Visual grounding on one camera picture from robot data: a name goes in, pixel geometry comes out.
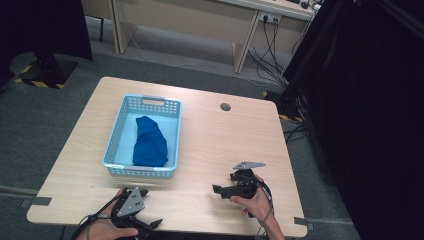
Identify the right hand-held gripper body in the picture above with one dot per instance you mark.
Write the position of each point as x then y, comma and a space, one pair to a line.
245, 186

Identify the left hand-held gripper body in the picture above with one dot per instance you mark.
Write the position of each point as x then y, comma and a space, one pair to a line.
130, 206

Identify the blue cloth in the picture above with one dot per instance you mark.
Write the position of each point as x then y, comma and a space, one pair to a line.
150, 143

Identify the light blue plastic basket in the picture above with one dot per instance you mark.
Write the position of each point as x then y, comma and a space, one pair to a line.
116, 140

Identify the person's right hand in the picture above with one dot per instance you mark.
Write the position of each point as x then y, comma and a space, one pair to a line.
256, 205

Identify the black curtain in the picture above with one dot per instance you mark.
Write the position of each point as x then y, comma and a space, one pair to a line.
363, 100

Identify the black stand base striped tape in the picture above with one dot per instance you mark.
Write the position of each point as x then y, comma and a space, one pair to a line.
46, 75

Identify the beige wooden desk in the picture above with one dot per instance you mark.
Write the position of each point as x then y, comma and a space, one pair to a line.
186, 23

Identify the dark panel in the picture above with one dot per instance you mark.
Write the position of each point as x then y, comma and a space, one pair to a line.
40, 26

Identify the grey metal table bracket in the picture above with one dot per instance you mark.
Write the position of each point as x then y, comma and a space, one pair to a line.
36, 201
304, 223

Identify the white wall power socket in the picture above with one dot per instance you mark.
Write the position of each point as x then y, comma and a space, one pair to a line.
269, 17

